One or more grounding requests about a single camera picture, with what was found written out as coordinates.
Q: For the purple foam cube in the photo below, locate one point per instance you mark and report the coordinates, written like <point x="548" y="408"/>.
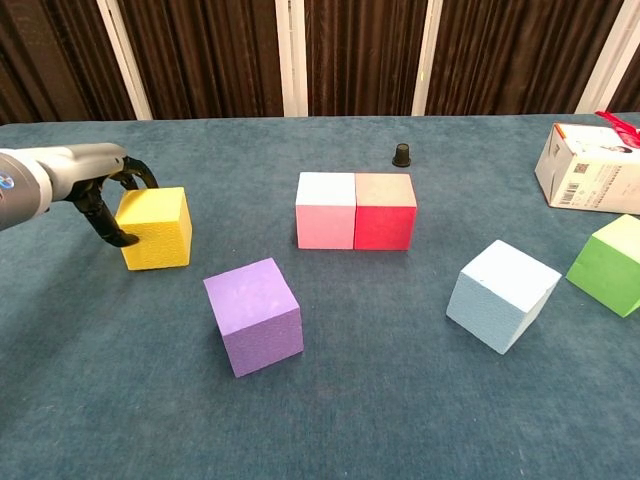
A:
<point x="255" y="315"/>

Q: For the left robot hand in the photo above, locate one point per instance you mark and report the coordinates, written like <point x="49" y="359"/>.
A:
<point x="80" y="167"/>

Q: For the teal felt table cover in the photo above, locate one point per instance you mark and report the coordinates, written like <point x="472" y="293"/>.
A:
<point x="350" y="425"/>

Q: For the yellow foam cube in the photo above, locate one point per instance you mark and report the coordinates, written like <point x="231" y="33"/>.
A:
<point x="160" y="235"/>

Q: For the white frame post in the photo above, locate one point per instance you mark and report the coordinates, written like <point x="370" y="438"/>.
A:
<point x="607" y="70"/>
<point x="292" y="60"/>
<point x="425" y="65"/>
<point x="125" y="65"/>

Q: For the pink foam cube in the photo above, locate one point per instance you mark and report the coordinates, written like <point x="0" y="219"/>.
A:
<point x="325" y="225"/>

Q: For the green foam cube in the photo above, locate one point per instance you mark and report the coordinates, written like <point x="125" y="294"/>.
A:
<point x="610" y="270"/>

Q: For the light blue foam cube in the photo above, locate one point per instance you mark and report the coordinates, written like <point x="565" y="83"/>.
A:
<point x="500" y="300"/>

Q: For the small black cap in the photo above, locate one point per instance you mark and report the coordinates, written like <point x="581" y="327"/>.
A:
<point x="401" y="156"/>

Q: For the red foam cube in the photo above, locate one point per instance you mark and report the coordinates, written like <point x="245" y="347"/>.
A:
<point x="385" y="225"/>

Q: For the white printed cardboard box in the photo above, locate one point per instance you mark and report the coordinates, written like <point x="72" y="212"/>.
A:
<point x="585" y="170"/>

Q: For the dark brown curtain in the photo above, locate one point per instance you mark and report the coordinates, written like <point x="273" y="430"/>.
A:
<point x="210" y="60"/>

